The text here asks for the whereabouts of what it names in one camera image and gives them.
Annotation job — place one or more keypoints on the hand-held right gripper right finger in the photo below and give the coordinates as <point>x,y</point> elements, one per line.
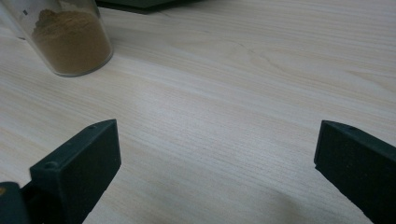
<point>358,168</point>

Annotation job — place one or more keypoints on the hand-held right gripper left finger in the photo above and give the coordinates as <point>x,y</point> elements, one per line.
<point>77,168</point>

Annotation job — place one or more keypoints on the brown powder glass jar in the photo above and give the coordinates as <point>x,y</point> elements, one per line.
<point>71,43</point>

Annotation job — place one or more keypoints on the dark grey corner rack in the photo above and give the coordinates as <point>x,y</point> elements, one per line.
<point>140,4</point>

